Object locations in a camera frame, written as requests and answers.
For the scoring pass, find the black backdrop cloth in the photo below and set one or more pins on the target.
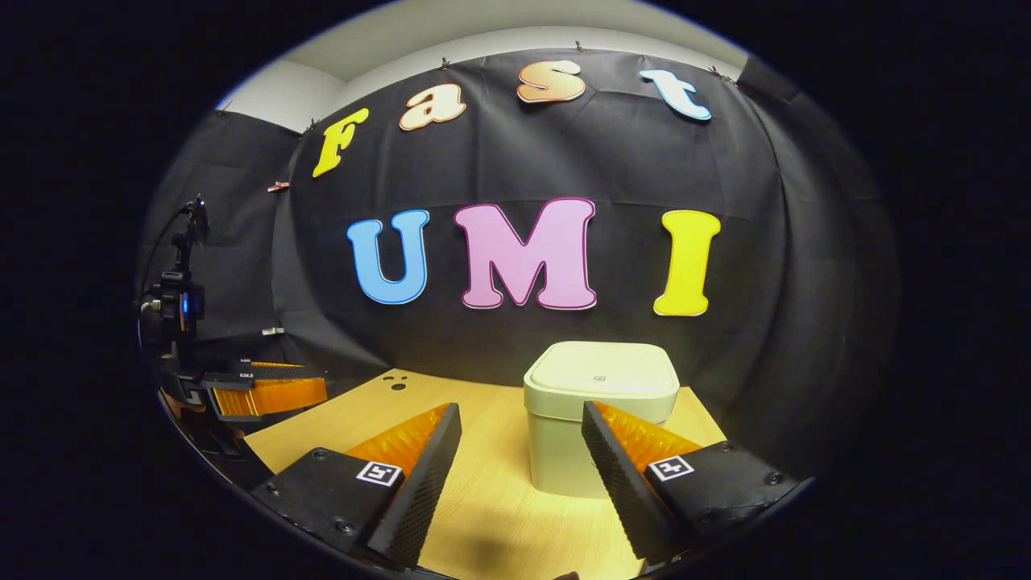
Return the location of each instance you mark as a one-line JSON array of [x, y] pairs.
[[564, 161]]

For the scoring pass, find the pale green desktop garbage bin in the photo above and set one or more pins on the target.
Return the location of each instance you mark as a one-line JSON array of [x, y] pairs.
[[564, 435]]

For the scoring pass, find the wooden desktop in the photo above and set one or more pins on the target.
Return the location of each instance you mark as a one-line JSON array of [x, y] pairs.
[[491, 483]]

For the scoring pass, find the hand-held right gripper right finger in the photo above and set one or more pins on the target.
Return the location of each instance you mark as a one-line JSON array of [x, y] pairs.
[[616, 483]]

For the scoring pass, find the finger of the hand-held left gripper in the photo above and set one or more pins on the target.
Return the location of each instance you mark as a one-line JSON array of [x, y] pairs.
[[274, 372], [274, 396]]

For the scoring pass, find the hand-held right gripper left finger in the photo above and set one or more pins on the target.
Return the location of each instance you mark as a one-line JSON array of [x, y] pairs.
[[427, 491]]

